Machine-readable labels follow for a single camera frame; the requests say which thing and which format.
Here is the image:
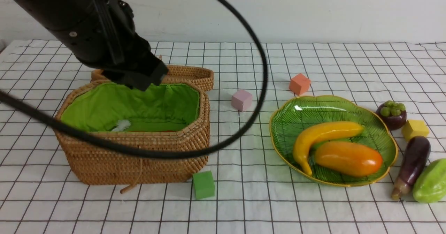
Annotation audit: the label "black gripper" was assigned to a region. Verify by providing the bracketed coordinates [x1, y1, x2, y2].
[102, 0, 169, 91]

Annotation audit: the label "yellow plastic banana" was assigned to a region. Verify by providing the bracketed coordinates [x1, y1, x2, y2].
[292, 121, 364, 176]

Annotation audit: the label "orange yellow plastic mango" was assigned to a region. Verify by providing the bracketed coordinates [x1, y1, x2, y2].
[314, 141, 383, 178]

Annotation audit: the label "dark purple plastic mangosteen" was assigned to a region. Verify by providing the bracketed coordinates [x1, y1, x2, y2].
[375, 100, 407, 131]

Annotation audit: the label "purple plastic eggplant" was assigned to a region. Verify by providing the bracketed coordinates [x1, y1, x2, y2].
[391, 136, 431, 201]

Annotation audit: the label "light green plastic gourd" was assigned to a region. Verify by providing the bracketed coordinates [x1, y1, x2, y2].
[413, 158, 446, 204]

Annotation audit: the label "orange plastic carrot green leaves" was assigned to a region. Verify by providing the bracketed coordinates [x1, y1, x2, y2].
[128, 130, 177, 133]

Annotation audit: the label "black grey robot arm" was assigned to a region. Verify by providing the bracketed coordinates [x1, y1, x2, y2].
[13, 0, 169, 91]

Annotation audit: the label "woven wicker basket green lining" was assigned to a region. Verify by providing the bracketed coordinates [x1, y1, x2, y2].
[54, 80, 210, 194]

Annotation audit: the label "woven wicker basket lid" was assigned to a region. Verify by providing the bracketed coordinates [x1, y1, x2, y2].
[91, 55, 214, 92]

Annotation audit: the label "pink foam cube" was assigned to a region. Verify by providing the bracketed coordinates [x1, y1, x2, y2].
[231, 89, 252, 112]

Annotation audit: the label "green foam cube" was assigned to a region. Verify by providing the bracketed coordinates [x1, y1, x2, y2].
[192, 171, 215, 200]

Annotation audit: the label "orange foam cube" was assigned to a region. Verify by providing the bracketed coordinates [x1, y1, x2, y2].
[289, 73, 311, 96]

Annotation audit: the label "green leaf-shaped glass plate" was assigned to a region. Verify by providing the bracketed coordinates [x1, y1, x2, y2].
[269, 95, 398, 187]

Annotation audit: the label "white grid tablecloth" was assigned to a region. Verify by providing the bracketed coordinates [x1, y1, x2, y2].
[0, 43, 446, 234]

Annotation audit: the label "yellow foam cube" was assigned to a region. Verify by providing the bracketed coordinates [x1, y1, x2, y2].
[401, 120, 430, 142]

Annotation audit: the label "black camera cable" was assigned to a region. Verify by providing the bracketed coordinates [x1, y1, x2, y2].
[0, 0, 268, 159]

